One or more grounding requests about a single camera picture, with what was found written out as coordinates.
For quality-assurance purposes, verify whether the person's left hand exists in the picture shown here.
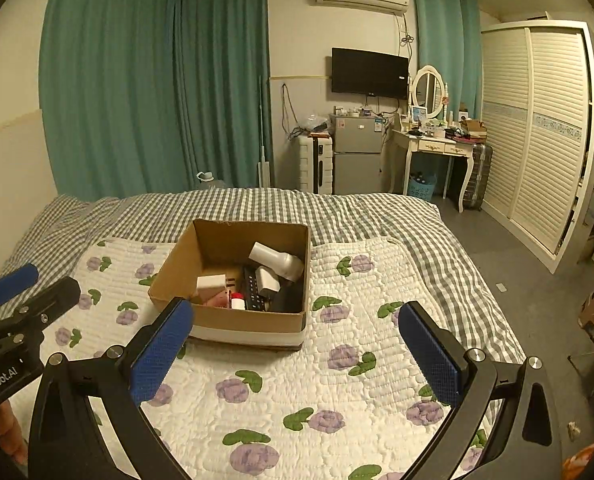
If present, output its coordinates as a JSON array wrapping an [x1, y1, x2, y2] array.
[[0, 397, 30, 466]]

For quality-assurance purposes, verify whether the white floral quilt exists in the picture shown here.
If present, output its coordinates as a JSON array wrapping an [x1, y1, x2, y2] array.
[[7, 236, 508, 480]]

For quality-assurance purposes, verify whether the small cardboard box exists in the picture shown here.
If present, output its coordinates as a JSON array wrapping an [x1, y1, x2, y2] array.
[[460, 119, 489, 141]]

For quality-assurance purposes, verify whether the pink rose-print box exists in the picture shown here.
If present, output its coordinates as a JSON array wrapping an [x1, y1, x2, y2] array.
[[196, 275, 230, 307]]

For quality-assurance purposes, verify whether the clear water jug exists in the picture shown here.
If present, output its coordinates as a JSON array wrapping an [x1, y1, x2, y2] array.
[[196, 171, 228, 192]]

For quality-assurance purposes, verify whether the white plastic bottle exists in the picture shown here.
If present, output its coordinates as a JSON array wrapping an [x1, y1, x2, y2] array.
[[248, 241, 304, 279]]

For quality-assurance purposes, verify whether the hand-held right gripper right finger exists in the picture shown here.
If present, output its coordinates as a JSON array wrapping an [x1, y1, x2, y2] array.
[[397, 301, 563, 480]]

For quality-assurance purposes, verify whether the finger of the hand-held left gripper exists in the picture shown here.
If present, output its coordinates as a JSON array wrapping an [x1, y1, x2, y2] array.
[[0, 262, 40, 322], [0, 276, 82, 350]]

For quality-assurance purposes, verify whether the black wall cable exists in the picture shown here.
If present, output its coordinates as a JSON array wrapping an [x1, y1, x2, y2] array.
[[280, 82, 304, 142]]

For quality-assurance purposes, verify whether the black tube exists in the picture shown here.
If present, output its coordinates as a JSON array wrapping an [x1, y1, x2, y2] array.
[[269, 282, 305, 313]]

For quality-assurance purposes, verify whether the black wall television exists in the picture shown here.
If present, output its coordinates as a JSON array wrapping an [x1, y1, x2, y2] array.
[[331, 47, 409, 99]]

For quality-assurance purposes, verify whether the white dressing table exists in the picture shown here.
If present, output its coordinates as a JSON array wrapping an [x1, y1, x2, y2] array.
[[391, 125, 483, 212]]

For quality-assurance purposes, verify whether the black remote control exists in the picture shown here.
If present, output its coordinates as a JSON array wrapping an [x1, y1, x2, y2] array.
[[242, 266, 270, 312]]

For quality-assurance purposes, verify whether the blue plastic basket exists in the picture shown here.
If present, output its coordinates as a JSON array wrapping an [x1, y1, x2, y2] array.
[[407, 174, 438, 201]]

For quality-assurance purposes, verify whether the white flat mop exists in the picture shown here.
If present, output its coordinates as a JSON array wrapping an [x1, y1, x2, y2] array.
[[254, 75, 275, 191]]

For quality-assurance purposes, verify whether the white suitcase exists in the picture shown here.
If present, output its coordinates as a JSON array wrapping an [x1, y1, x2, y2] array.
[[297, 134, 335, 196]]

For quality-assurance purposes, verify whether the white louvered wardrobe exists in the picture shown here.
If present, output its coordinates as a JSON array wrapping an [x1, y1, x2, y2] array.
[[480, 20, 594, 274]]

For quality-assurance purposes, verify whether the brown cardboard box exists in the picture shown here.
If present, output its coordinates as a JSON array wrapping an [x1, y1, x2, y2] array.
[[148, 218, 312, 352]]

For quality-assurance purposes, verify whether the teal curtain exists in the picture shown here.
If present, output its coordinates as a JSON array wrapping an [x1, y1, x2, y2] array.
[[169, 0, 273, 191], [38, 0, 177, 202], [412, 0, 483, 128]]

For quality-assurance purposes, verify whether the oval white mirror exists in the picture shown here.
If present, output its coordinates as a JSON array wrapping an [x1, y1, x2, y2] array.
[[409, 64, 446, 122]]

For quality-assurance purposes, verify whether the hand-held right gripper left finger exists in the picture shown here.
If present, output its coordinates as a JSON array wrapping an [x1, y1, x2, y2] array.
[[27, 297, 195, 480]]

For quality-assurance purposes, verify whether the grey small fridge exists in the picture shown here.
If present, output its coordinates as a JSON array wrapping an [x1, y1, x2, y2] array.
[[329, 112, 384, 195]]

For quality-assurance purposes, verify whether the clear plastic bag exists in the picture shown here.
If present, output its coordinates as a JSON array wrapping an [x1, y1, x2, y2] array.
[[297, 113, 330, 136]]

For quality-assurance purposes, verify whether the dark suitcase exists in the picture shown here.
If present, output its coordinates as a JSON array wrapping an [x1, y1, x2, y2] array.
[[461, 141, 494, 211]]

